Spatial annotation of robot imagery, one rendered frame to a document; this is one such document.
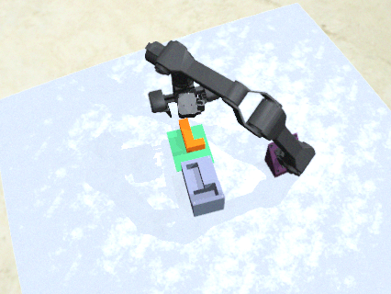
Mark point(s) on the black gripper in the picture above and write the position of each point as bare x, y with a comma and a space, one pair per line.
159, 101

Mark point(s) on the orange l-shaped part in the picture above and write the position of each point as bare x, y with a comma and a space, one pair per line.
190, 144

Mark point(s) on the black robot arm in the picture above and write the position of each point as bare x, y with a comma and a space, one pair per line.
267, 120

